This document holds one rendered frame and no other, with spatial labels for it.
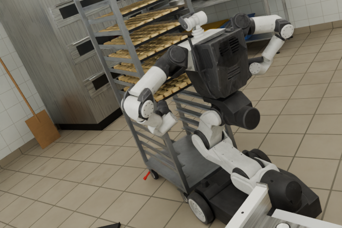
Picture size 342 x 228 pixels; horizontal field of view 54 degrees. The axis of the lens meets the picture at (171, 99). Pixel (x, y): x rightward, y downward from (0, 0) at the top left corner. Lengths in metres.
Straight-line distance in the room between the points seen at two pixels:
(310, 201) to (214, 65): 0.88
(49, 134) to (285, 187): 3.42
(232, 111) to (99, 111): 2.67
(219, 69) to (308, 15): 3.81
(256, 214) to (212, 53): 0.84
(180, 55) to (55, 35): 2.54
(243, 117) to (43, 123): 3.31
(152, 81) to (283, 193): 0.83
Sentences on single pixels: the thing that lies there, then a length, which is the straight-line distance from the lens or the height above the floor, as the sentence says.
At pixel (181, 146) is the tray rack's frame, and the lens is 2.76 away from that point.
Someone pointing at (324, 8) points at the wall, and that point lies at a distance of 5.20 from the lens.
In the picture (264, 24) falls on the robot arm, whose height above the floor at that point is 1.04.
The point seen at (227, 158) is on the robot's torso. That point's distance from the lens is 2.00.
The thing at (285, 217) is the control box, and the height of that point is 0.84.
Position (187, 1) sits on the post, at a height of 1.26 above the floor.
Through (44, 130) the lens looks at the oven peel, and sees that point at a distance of 4.56.
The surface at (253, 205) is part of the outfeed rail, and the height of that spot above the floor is 0.90.
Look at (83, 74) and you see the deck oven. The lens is 4.02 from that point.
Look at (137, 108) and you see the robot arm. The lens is 1.41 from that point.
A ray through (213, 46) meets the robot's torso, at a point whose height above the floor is 1.09.
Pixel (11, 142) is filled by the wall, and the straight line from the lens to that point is 4.69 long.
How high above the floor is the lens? 1.45
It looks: 20 degrees down
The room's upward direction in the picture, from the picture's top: 21 degrees counter-clockwise
